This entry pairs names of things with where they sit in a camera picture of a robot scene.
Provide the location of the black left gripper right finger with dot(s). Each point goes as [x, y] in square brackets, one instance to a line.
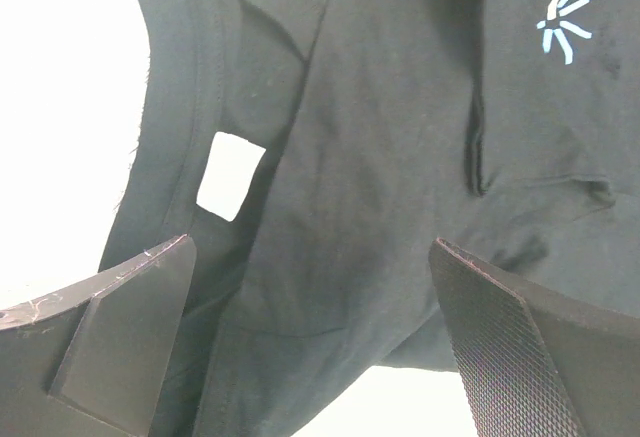
[533, 361]

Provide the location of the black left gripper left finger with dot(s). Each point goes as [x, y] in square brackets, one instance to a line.
[90, 359]

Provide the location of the black t shirt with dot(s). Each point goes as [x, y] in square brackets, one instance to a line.
[314, 149]

